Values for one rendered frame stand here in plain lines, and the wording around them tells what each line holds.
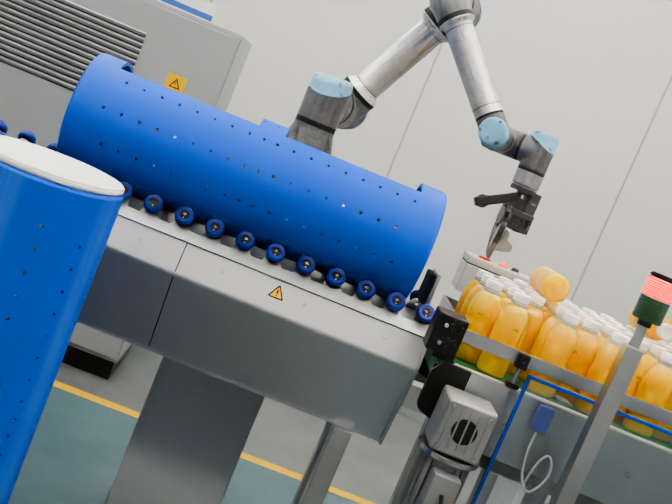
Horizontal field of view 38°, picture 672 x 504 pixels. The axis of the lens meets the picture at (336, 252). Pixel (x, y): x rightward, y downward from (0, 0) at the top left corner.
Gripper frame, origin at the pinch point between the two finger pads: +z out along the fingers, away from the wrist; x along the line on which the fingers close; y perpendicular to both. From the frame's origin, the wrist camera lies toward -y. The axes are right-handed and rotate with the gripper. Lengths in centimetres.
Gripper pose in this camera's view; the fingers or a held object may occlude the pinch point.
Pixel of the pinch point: (487, 253)
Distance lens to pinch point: 265.9
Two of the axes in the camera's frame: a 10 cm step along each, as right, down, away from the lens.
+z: -3.8, 9.2, 1.3
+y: 9.3, 3.8, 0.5
